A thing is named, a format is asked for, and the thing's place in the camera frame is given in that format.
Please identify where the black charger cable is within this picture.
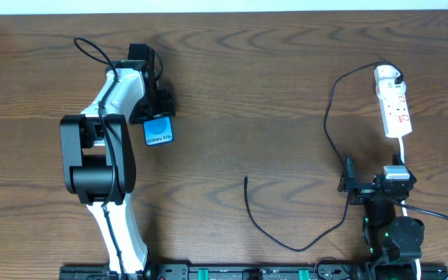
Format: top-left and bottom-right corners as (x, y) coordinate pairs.
(243, 61), (404, 253)

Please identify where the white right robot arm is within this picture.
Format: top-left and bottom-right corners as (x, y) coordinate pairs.
(338, 154), (425, 279)

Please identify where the white power strip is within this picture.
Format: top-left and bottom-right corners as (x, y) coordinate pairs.
(374, 65), (413, 138)

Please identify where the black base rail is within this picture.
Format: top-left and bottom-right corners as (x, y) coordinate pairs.
(58, 262), (448, 280)

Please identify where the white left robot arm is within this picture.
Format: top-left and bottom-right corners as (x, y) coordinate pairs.
(59, 59), (175, 279)

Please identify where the blue Galaxy smartphone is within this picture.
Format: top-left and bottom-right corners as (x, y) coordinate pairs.
(143, 117), (173, 146)

